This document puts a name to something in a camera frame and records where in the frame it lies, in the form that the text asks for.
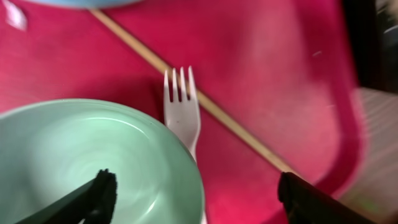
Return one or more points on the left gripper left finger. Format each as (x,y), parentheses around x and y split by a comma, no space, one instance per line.
(92,203)

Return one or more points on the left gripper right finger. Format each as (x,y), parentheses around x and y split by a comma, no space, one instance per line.
(305,204)

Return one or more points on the green bowl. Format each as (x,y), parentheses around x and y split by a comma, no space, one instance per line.
(50,149)

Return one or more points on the black waste tray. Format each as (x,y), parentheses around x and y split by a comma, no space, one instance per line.
(372,31)

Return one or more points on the white plastic fork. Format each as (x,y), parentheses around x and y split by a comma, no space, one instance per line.
(181,108)

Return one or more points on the red plastic tray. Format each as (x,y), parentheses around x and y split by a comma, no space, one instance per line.
(274,82)

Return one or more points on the light blue plate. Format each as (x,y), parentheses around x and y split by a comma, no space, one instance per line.
(85,4)

